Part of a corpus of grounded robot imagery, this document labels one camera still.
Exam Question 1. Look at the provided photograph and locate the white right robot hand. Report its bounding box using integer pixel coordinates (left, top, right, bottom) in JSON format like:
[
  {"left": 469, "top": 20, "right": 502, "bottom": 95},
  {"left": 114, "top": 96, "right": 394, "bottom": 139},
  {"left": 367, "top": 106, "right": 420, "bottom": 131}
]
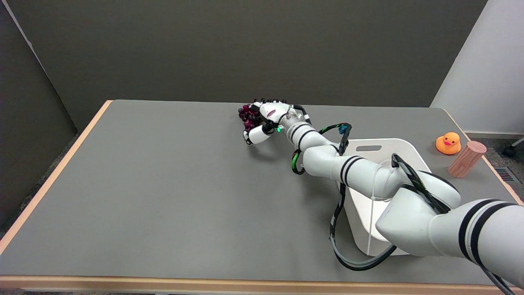
[{"left": 244, "top": 98, "right": 296, "bottom": 145}]

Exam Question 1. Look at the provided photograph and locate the dark red grape bunch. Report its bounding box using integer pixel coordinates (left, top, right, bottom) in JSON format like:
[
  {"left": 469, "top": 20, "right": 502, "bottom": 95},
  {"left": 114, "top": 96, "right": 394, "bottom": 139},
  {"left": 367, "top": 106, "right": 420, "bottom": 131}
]
[{"left": 238, "top": 104, "right": 264, "bottom": 132}]

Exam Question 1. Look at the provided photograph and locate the white plastic bin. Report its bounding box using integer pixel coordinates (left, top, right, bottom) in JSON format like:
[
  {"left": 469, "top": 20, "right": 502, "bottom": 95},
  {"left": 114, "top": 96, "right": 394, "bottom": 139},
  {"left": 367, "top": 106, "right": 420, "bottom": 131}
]
[{"left": 336, "top": 138, "right": 433, "bottom": 256}]

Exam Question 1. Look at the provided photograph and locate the orange rubber duck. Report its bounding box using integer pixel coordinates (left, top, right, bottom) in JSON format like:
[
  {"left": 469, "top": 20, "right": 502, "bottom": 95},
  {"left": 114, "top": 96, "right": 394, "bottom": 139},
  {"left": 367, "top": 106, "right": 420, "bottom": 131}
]
[{"left": 435, "top": 132, "right": 462, "bottom": 155}]

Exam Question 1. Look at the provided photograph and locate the pink wooden cylinder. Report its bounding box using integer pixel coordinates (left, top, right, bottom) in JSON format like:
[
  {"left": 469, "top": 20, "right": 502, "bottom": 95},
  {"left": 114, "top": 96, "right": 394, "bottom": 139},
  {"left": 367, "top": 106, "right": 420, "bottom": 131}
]
[{"left": 447, "top": 141, "right": 488, "bottom": 179}]

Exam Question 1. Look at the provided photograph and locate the black chair caster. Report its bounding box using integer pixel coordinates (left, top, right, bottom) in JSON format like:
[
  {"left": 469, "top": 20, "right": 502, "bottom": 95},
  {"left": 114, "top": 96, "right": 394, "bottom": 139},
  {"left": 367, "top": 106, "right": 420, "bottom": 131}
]
[{"left": 503, "top": 138, "right": 524, "bottom": 158}]

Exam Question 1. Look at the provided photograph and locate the floor vent grille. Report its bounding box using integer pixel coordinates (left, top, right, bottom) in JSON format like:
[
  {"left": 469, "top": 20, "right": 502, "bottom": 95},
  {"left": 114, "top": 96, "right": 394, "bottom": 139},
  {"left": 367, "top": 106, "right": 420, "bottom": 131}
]
[{"left": 495, "top": 167, "right": 517, "bottom": 183}]

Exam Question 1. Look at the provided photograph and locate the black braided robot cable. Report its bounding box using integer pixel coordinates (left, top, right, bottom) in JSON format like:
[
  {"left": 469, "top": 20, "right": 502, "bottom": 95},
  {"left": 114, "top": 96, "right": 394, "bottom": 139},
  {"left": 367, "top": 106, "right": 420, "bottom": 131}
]
[{"left": 290, "top": 104, "right": 524, "bottom": 295}]

